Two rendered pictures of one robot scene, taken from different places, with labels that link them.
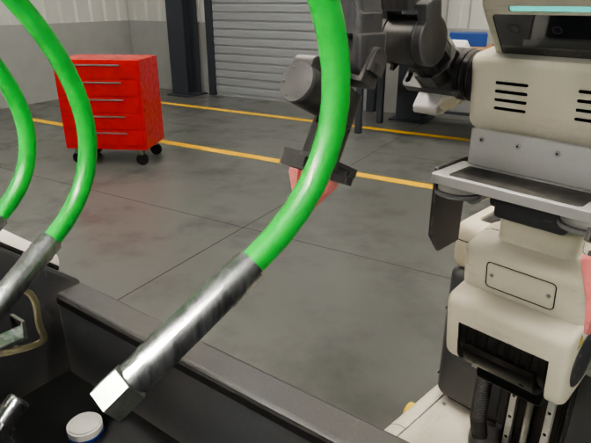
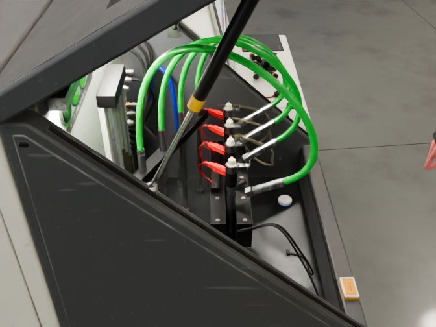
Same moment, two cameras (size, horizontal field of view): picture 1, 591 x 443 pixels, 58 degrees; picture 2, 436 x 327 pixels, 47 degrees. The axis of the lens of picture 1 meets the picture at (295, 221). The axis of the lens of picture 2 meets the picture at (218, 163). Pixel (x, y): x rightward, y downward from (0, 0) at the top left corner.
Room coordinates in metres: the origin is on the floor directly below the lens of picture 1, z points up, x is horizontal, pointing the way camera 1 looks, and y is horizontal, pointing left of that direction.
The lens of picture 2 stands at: (-0.33, -0.51, 1.80)
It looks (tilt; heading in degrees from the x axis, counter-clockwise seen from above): 37 degrees down; 53
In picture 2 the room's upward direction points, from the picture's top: straight up
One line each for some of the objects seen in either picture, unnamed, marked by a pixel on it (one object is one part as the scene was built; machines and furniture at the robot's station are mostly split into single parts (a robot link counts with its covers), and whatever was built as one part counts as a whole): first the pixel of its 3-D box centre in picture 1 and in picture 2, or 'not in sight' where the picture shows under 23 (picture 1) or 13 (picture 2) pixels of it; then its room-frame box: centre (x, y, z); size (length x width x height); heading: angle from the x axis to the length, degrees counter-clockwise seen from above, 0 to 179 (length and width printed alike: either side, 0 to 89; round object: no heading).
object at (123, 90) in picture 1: (113, 109); not in sight; (4.55, 1.56, 0.43); 0.70 x 0.46 x 0.86; 84
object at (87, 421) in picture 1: (84, 427); (285, 200); (0.48, 0.24, 0.84); 0.04 x 0.04 x 0.01
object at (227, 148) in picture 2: not in sight; (234, 178); (0.29, 0.24, 1.01); 0.05 x 0.03 x 0.21; 144
